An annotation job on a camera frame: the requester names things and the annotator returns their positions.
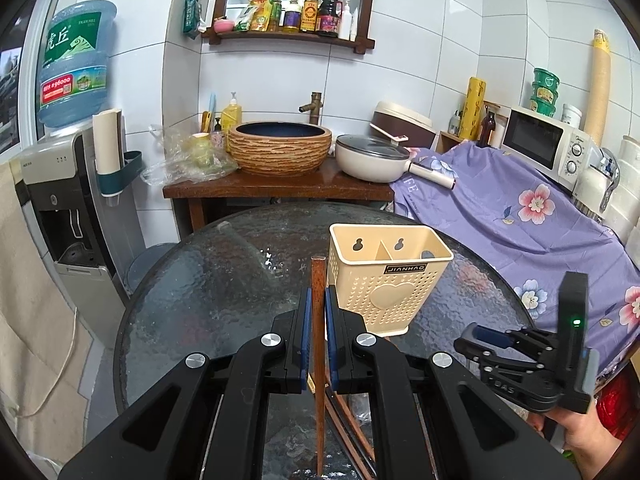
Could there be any brown glass bottle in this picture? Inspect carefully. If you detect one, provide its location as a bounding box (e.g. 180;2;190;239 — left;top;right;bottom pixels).
479;105;497;148

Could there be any tall beige roll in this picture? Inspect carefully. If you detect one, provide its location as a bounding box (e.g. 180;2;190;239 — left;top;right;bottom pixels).
583;29;613;147

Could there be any green packet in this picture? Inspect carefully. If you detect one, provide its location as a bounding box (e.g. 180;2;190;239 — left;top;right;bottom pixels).
182;0;202;40

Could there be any bottle with red yellow label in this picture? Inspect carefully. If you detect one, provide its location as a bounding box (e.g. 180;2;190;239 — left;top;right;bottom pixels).
300;0;320;33

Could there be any white plastic container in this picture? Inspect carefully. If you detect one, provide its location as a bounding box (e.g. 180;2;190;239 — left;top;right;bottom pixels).
574;165;608;213

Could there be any white cable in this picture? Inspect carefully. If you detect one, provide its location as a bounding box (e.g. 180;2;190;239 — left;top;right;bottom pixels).
0;304;80;418

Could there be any blue water jug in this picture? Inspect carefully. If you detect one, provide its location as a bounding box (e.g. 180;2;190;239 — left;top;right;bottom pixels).
36;0;118;130

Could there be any golden oil bottle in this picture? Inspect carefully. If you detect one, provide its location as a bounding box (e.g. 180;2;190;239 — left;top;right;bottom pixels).
282;0;303;33

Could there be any clear plastic bag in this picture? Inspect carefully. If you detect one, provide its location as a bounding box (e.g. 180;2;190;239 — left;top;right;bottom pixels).
141;124;240;187

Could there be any yellow green seasoning bag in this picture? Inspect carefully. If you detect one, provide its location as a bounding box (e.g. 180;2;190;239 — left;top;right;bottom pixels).
234;0;275;32

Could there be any dark wooden washstand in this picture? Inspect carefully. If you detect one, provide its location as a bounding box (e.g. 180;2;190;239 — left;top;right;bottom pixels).
163;157;396;241

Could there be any person's right hand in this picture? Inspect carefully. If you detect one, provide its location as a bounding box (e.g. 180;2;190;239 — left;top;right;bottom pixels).
527;395;626;480

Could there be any dark soy sauce bottle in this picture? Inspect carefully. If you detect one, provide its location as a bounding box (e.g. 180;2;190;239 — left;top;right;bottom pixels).
316;0;343;38

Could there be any bronze bamboo-style faucet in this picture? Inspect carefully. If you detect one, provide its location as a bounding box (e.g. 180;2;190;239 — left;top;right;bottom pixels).
298;92;323;126

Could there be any white brown rice cooker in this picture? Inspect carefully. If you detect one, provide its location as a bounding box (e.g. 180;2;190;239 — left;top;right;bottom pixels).
369;101;437;151

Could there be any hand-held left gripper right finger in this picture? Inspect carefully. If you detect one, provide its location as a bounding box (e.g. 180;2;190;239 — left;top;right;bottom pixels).
324;286;583;480

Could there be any red plastic bag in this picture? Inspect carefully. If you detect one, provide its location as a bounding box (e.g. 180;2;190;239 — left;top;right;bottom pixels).
597;375;640;441

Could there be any beige plastic utensil holder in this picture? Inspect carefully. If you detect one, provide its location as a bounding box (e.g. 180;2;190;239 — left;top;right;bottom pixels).
328;223;455;337

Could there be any purple floral cloth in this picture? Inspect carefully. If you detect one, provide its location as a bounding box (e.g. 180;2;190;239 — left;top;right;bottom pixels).
390;140;640;376

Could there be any grey water dispenser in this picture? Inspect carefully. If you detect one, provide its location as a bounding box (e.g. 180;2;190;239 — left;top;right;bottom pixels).
20;130;133;356

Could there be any wooden framed mirror shelf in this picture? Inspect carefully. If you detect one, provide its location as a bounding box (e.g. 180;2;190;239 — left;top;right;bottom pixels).
201;0;385;55

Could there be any white pan with glass lid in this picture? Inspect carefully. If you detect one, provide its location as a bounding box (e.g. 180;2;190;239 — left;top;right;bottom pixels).
335;133;458;191

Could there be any yellow wrap roll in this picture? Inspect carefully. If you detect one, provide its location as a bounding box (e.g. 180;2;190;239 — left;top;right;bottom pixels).
459;77;487;142

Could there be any brown ceramic wash basin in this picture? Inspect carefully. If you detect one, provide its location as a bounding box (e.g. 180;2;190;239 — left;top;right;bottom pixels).
228;121;333;178

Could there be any teal white wall holder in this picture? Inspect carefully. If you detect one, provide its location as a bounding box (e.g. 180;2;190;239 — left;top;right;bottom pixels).
96;150;143;197

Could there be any white microwave oven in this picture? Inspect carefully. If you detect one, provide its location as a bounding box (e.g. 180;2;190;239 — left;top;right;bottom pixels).
501;105;601;192

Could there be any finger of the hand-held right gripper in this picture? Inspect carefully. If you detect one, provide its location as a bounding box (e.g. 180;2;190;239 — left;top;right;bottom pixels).
453;336;531;378
470;324;560;356

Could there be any yellow soap pump bottle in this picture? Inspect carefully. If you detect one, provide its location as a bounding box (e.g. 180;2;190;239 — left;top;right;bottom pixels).
221;92;243;151

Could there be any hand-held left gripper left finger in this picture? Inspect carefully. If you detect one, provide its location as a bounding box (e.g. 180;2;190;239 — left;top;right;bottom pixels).
59;289;315;480

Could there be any window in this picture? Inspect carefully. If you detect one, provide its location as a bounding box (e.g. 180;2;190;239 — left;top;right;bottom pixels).
0;0;66;158

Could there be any cream paper cup stack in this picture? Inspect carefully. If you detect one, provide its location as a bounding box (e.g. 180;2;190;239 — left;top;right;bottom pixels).
91;108;125;173

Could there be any brown wooden chopstick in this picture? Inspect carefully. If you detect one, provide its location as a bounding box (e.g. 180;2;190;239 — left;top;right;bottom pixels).
327;391;375;461
311;256;326;477
322;397;375;480

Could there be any chrome tap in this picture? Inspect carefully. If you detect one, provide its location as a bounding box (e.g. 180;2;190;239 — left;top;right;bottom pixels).
597;147;622;211

